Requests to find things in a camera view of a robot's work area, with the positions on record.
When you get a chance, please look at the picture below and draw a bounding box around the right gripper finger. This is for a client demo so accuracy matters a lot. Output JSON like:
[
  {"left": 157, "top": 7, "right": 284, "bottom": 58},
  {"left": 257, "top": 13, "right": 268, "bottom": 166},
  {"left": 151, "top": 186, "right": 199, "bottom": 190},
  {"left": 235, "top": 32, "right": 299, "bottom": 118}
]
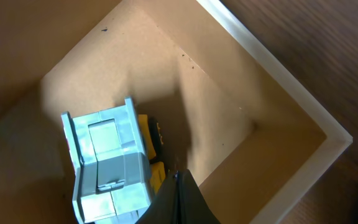
[{"left": 137, "top": 169, "right": 219, "bottom": 224}]

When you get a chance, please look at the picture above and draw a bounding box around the yellow grey toy truck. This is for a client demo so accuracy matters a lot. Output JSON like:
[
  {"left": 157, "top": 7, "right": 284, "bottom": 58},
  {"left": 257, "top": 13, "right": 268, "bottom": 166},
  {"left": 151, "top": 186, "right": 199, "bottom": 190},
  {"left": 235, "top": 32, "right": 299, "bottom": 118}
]
[{"left": 61, "top": 97, "right": 165, "bottom": 223}]

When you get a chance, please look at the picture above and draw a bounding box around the white cardboard box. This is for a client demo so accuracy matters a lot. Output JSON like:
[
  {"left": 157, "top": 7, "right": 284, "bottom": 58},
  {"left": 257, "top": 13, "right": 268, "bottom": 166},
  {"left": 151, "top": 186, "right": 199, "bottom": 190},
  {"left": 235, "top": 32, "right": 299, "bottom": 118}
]
[{"left": 0, "top": 0, "right": 352, "bottom": 223}]

